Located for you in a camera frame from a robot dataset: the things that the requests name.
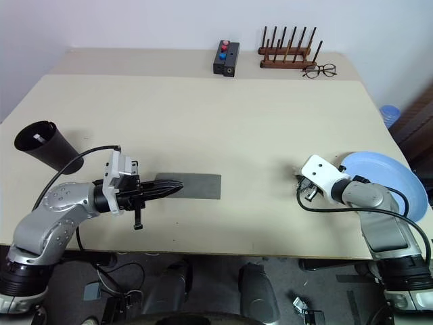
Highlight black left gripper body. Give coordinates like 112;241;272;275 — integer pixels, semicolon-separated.
114;174;147;231

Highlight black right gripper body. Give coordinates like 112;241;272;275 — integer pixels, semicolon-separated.
296;176;321;201

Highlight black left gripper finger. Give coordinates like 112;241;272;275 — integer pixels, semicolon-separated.
140;179;185;192
145;189;181;201

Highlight grey glasses case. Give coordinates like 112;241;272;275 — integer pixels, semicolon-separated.
154;173;223;200

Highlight light blue plate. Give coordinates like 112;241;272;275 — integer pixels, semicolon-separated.
340;150;429;224

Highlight black pen holder cup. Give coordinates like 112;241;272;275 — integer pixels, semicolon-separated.
14;120;85;175

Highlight dark rounded grey shape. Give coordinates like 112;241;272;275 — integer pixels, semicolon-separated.
141;260;190;316
238;262;280;322

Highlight grey foot pedal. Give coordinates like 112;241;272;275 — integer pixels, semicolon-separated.
83;283;102;301

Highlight blue water bottle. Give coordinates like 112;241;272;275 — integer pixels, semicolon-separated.
378;104;402;129

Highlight small metal clamp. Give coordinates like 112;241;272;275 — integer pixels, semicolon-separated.
292;297;325;325

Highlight dark-framed eyeglasses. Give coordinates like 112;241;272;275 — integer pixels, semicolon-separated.
302;63;338;79

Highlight dark brown wooden furniture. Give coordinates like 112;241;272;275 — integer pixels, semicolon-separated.
388;84;433;177

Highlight brown wooden peg rack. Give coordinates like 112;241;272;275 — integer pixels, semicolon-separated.
258;26;324;70

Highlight black box with coloured buttons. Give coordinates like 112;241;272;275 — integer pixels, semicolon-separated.
212;39;231;74

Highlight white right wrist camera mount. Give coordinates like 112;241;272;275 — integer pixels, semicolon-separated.
300;154;350;204

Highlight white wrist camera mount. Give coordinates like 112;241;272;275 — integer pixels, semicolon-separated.
101;150;139;217
300;154;350;204

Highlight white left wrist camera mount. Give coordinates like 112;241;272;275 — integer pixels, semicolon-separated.
101;150;139;217

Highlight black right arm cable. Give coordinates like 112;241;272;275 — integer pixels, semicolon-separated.
296;174;433;268

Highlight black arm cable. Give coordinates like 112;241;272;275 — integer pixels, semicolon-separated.
33;145;122;251
296;174;433;268

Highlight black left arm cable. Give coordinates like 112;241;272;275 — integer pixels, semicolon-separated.
33;145;122;251

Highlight black floor cable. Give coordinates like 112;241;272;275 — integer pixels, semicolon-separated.
96;262;146;295

